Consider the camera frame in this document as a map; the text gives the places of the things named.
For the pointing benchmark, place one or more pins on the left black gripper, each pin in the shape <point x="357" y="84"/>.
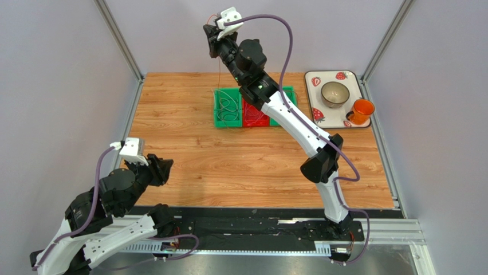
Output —
<point x="158" y="168"/>

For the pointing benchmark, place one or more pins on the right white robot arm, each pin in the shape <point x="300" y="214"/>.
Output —
<point x="245" y="62"/>

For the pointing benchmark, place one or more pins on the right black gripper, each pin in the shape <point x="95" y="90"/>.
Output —
<point x="212" y="42"/>

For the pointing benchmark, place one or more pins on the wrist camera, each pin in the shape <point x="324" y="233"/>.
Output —
<point x="228" y="22"/>
<point x="131" y="150"/>

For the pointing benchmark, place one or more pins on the green bin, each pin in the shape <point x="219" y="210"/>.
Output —
<point x="292" y="95"/>
<point x="227" y="108"/>

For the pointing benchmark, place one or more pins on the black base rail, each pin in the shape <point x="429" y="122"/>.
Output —
<point x="261" y="229"/>

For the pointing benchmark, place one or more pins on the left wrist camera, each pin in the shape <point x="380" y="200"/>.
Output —
<point x="131" y="150"/>

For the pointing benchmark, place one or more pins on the orange cup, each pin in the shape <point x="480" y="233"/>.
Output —
<point x="360" y="112"/>

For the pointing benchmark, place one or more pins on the grey bowl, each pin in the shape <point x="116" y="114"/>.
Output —
<point x="334" y="94"/>

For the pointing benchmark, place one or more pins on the red bin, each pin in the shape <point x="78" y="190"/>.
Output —
<point x="252" y="117"/>

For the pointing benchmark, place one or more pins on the right green bin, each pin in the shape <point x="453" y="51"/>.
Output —
<point x="292" y="95"/>

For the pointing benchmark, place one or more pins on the left green bin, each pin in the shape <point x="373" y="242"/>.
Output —
<point x="227" y="108"/>

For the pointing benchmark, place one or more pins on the strawberry pattern tray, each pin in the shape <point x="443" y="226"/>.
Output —
<point x="324" y="116"/>

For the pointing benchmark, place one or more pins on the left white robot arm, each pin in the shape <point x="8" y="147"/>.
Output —
<point x="75" y="249"/>

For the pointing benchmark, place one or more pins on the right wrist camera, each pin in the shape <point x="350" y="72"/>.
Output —
<point x="228" y="22"/>

